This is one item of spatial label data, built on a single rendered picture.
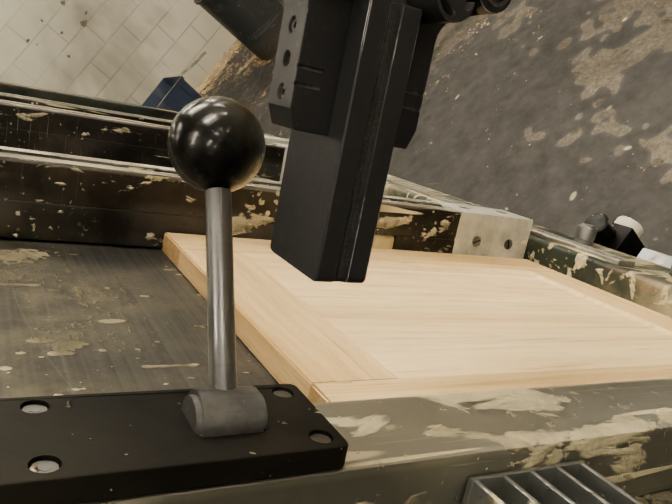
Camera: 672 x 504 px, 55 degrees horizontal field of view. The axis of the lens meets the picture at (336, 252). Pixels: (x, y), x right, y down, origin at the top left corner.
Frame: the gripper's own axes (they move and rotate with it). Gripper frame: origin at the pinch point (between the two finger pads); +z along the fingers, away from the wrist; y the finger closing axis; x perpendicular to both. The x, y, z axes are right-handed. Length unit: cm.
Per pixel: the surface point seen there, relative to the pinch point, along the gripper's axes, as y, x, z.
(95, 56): 78, 551, -2
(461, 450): 9.6, 2.1, 11.6
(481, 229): 48, 44, 10
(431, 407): 10.7, 5.5, 11.6
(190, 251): 9.0, 37.6, 13.7
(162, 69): 133, 552, -2
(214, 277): -0.4, 6.4, 6.0
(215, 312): -0.4, 5.8, 7.1
